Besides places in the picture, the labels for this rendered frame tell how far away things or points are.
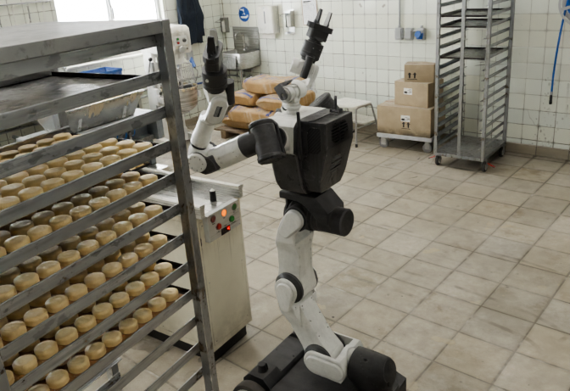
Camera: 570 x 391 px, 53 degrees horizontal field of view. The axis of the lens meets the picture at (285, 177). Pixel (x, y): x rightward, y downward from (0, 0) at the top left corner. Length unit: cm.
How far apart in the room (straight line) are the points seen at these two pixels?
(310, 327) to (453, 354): 89
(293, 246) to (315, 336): 44
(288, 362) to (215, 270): 57
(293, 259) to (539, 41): 403
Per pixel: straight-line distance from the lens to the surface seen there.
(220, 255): 294
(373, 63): 675
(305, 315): 260
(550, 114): 605
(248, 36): 787
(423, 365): 311
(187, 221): 160
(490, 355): 323
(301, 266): 249
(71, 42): 128
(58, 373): 152
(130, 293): 160
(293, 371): 280
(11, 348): 134
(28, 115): 125
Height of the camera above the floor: 192
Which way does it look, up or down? 20 degrees down
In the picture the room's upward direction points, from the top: 4 degrees counter-clockwise
